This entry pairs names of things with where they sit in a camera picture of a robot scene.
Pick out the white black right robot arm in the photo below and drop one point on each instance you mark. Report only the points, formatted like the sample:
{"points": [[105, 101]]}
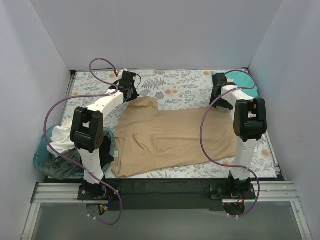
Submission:
{"points": [[249, 125]]}

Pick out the white crumpled t shirt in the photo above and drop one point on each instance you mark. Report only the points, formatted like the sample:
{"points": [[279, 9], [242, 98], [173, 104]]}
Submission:
{"points": [[60, 138]]}

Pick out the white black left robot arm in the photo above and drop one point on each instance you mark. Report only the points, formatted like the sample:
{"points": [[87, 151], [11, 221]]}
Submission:
{"points": [[87, 130]]}

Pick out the folded teal t shirt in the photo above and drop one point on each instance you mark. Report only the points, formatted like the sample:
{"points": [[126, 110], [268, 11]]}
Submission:
{"points": [[243, 80]]}

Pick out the grey crumpled t shirt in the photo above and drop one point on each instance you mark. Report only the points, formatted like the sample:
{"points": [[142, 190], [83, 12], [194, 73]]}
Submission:
{"points": [[59, 168]]}

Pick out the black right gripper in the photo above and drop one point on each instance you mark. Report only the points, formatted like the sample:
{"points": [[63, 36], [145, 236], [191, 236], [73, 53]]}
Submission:
{"points": [[219, 100]]}

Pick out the aluminium extrusion rail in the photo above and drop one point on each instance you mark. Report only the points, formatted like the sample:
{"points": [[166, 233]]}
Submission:
{"points": [[270, 191]]}

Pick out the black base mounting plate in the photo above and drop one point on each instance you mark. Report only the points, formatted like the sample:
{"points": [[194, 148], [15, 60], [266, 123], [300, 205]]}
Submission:
{"points": [[167, 193]]}

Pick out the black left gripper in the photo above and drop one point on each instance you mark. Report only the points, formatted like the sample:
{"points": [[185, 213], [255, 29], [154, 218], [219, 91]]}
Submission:
{"points": [[132, 92]]}

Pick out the black crumpled t shirt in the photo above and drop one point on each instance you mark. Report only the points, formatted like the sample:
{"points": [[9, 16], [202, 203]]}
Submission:
{"points": [[107, 149]]}

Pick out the tan t shirt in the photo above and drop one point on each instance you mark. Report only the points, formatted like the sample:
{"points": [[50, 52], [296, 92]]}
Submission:
{"points": [[149, 139]]}

